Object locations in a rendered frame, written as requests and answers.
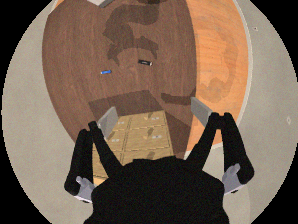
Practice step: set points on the light wooden drawer front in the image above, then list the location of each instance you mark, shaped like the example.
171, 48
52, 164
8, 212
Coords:
154, 138
115, 141
122, 124
153, 155
98, 169
149, 120

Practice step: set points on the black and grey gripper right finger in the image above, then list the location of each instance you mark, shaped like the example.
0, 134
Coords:
238, 169

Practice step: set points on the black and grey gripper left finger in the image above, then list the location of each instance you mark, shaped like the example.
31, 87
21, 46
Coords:
79, 181

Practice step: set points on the tan wooden chest of drawers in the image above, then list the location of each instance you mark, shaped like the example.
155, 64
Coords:
98, 180

